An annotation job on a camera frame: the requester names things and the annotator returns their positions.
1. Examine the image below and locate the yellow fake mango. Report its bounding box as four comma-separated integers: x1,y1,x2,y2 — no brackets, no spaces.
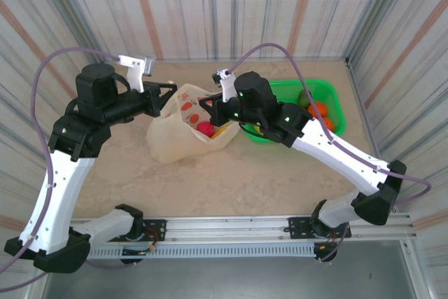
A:
211,125,234,139

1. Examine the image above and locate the orange fake orange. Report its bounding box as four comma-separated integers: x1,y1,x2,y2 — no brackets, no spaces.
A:
307,101,329,120
321,116,336,134

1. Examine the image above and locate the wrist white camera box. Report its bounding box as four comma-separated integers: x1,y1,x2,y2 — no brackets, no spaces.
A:
211,69,239,103
118,54,158,93

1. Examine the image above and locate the red fake peach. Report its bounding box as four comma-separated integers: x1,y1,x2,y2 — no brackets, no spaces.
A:
197,121,215,138

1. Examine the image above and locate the translucent cream plastic bag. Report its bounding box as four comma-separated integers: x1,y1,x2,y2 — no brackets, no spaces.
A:
145,83,242,165

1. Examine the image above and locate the aluminium mounting rail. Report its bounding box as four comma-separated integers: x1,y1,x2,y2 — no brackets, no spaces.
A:
37,211,418,245

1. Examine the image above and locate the red black power wire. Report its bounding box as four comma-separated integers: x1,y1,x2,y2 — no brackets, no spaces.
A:
316,230,339,254
141,227,166,256

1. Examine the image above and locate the green fake avocado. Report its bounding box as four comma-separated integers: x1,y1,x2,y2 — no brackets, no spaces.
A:
297,89,312,107

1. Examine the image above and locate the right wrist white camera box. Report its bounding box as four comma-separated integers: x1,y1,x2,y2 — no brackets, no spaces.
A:
211,69,239,103

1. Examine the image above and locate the slotted grey cable duct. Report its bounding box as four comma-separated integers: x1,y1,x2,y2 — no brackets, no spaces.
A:
85,244,339,260

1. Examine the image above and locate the green plastic basket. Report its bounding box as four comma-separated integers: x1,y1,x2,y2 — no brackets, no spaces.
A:
241,78,347,145

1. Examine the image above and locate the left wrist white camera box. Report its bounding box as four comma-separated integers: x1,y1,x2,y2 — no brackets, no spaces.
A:
118,54,158,93

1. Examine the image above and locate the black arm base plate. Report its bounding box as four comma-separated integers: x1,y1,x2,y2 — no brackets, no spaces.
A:
287,215,352,240
104,219,167,243

